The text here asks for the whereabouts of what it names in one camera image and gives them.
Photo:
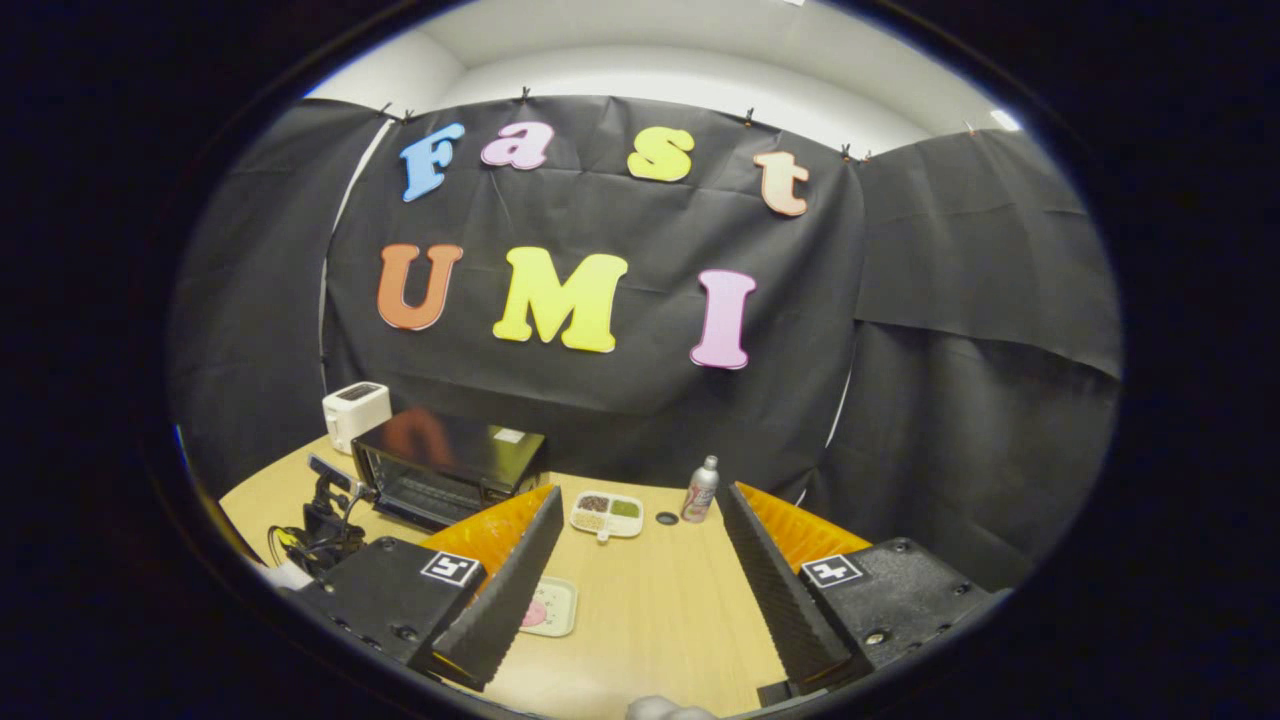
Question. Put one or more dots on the white divided dish with grains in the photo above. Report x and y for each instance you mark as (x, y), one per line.
(607, 530)

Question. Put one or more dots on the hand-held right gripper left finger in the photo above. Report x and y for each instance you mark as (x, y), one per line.
(510, 600)

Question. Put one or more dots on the silver bottle with red label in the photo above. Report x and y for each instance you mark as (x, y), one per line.
(699, 495)

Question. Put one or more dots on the ceiling light panel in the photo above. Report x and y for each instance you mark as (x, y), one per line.
(1005, 120)

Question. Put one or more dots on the white toaster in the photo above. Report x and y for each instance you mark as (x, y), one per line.
(355, 415)

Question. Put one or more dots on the beige square plate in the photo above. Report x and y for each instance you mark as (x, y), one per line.
(562, 605)

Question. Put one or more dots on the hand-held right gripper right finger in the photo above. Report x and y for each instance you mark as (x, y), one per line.
(775, 590)

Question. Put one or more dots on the pink food slice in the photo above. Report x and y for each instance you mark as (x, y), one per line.
(537, 615)

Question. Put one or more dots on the black electric oven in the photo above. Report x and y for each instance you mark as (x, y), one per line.
(450, 445)

